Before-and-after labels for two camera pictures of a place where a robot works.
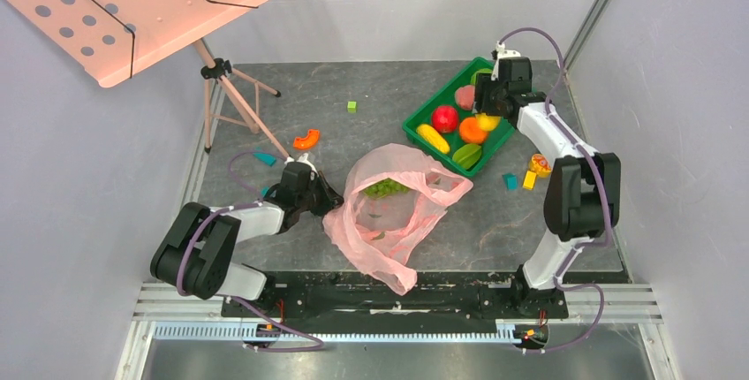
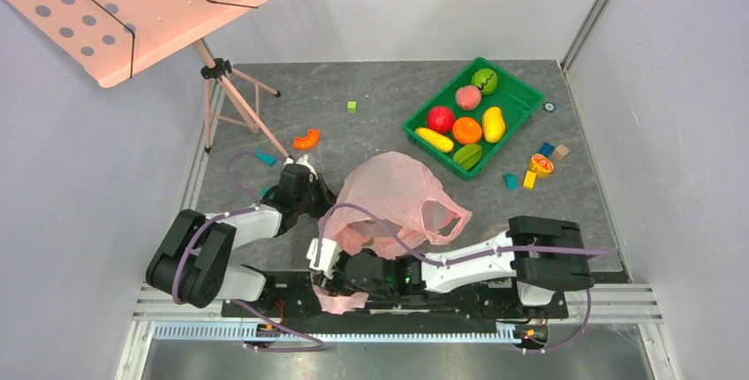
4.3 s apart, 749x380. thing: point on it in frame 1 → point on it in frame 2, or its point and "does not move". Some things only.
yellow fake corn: x=433 y=136 does not move
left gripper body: x=310 y=199 does not move
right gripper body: x=484 y=95 → x=337 y=275
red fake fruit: x=445 y=118 does not move
